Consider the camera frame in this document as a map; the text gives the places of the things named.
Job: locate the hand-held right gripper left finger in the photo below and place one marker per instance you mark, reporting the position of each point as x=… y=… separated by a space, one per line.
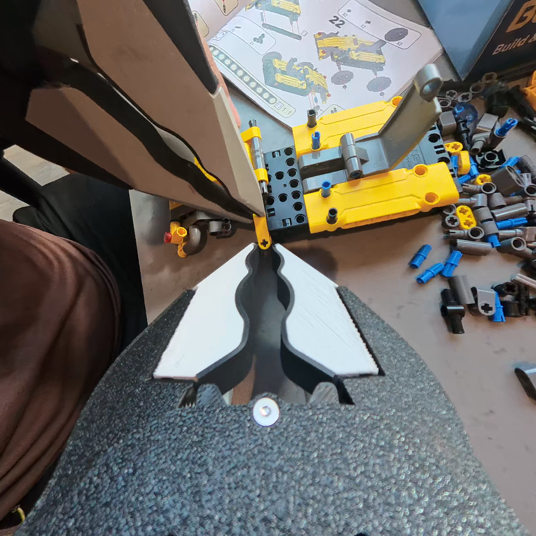
x=201 y=331

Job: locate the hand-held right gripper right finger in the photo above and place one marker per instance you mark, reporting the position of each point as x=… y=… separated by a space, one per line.
x=331 y=331

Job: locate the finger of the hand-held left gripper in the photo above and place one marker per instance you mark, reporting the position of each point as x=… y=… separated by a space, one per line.
x=104 y=138
x=159 y=75

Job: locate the yellow and grey brick module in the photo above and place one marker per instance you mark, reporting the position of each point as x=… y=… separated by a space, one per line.
x=255 y=136

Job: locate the small yellow brick connector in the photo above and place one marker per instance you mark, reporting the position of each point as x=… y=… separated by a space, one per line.
x=262 y=230

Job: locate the instruction booklet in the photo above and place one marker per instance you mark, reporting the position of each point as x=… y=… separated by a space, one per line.
x=293 y=42

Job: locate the black and yellow brick assembly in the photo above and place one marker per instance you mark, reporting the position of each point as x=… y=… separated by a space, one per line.
x=377 y=197

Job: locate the person's brown shirt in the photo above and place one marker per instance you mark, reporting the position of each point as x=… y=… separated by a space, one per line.
x=54 y=335

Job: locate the small grey oval brick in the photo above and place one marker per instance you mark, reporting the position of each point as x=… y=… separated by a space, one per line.
x=527 y=379

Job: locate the pile of loose brick pieces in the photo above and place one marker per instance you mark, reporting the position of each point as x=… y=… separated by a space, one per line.
x=494 y=201

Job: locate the blue cardboard box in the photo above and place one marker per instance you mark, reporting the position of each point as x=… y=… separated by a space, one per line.
x=460 y=33

